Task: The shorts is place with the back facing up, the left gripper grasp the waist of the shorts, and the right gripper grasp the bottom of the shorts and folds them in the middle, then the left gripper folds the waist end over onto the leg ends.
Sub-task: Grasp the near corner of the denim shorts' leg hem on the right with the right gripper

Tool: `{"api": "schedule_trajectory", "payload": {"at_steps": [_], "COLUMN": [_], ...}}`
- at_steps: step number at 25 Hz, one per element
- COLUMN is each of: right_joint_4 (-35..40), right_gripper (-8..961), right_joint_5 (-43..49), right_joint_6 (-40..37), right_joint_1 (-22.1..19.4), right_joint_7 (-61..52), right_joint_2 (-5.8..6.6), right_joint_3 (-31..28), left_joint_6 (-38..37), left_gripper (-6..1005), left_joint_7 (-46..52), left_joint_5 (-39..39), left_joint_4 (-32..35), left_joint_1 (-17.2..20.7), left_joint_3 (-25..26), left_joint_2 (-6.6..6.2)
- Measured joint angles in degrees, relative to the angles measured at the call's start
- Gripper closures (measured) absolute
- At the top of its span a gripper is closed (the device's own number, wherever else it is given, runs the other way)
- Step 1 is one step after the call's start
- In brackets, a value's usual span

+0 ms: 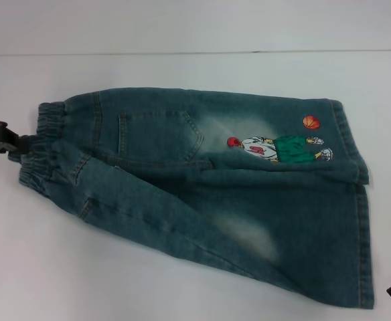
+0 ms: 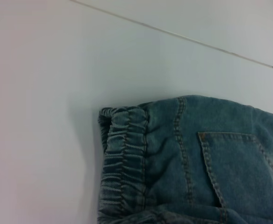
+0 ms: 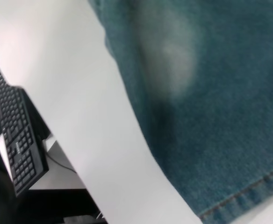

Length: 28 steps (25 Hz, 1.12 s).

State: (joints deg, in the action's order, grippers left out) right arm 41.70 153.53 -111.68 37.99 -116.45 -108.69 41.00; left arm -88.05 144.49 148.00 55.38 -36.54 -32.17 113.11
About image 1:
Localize blue denim shorts with embroidery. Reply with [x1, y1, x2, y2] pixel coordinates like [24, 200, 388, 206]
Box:
[17, 87, 372, 310]

